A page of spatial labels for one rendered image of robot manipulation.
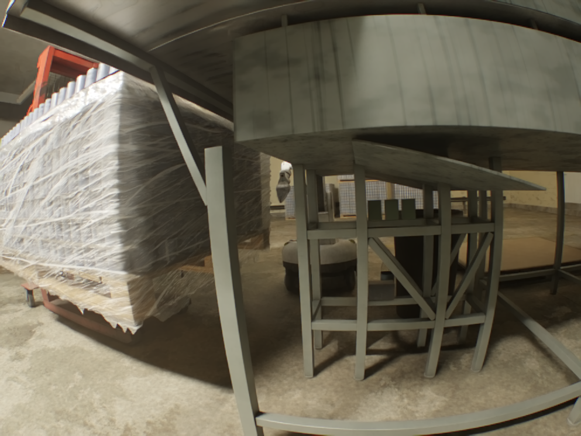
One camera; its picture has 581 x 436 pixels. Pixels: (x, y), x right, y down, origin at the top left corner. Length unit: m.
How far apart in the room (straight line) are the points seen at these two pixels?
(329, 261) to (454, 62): 1.53
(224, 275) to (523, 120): 0.63
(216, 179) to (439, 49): 0.47
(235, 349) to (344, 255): 1.37
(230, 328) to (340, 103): 0.47
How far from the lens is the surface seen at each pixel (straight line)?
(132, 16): 0.59
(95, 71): 0.99
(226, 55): 0.72
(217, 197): 0.52
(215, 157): 0.52
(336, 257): 1.83
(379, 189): 7.96
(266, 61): 0.52
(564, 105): 0.64
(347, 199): 7.93
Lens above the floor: 0.70
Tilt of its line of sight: 4 degrees down
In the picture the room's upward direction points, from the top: 3 degrees counter-clockwise
